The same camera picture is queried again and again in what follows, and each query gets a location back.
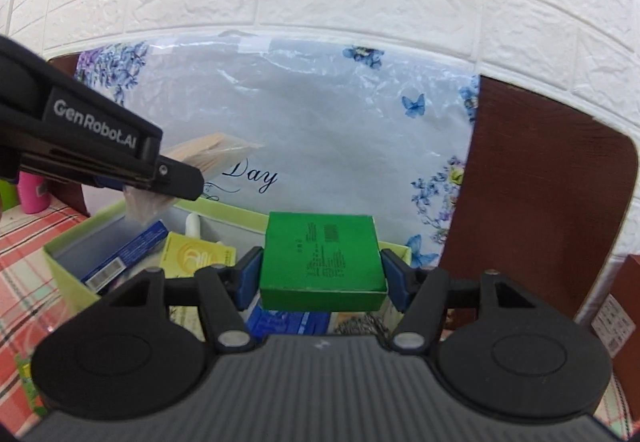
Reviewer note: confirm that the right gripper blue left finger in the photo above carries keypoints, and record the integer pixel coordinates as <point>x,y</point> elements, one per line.
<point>247,276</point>

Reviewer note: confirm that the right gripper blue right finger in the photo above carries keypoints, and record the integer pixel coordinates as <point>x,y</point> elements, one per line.
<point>400,279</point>

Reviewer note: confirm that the blue square box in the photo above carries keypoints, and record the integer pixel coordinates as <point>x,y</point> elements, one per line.
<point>263,323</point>

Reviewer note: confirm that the green square box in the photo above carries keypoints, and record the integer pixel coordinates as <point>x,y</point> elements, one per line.
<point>321,263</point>

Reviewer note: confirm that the yellow white medicine box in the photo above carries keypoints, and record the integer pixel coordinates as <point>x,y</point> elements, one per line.
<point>182,256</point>

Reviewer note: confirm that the wooden sticks plastic bag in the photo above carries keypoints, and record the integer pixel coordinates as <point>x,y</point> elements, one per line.
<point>200,156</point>

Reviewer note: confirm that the green snack packet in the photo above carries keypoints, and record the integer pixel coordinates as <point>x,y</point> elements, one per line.
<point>33,397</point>

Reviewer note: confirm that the steel wool scrubber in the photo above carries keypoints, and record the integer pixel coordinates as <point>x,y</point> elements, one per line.
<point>353,324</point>

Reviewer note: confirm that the pink thermos bottle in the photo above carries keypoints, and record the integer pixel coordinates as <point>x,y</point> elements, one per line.
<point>33,193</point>

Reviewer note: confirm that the light green cardboard storage box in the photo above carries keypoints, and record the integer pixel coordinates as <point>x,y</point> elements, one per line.
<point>75,252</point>

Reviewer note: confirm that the bright green side box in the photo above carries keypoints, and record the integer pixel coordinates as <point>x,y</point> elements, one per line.
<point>9,196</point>

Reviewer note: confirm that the blue long barcode box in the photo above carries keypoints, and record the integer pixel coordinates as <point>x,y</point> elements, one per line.
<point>126,257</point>

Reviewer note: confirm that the floral Beautiful Day pillow pack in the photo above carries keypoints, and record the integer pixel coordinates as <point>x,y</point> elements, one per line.
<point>336,128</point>

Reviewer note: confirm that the dark brown wooden headboard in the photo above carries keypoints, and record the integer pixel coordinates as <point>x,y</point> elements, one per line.
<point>544,191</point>

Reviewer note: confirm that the plaid red bed sheet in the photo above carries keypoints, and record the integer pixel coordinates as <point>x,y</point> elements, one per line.
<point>30,304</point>

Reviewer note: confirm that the brown cardboard shoe box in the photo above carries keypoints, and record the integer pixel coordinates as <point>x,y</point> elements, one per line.
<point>617,325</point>

